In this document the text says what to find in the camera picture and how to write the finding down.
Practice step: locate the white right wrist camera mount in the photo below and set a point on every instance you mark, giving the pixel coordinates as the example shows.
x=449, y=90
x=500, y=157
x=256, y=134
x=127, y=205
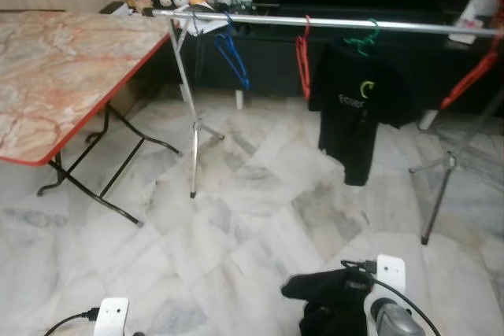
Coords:
x=391, y=275

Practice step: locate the silver metal clothes rack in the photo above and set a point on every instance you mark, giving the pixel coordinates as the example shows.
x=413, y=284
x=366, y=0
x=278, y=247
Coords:
x=331, y=24

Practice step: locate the white papers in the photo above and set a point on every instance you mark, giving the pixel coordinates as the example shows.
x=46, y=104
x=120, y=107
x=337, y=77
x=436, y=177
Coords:
x=201, y=27

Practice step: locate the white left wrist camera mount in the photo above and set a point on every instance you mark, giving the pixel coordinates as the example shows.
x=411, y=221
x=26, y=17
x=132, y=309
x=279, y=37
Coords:
x=110, y=319

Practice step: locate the green plastic hanger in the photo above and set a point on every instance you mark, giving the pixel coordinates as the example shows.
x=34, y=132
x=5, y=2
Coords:
x=362, y=41

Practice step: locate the red plastic hanger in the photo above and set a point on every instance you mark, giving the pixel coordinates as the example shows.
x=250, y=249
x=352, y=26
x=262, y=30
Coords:
x=465, y=84
x=303, y=68

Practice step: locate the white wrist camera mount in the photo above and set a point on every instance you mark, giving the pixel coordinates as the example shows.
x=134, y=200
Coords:
x=391, y=275
x=110, y=319

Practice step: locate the white tissue box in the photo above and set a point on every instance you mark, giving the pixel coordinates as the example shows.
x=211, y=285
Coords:
x=472, y=21

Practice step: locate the blue plastic hanger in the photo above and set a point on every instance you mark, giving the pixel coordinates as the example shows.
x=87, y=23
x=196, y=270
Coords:
x=244, y=80

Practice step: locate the dark electronics clutter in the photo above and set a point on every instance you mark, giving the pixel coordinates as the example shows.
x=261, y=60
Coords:
x=236, y=1

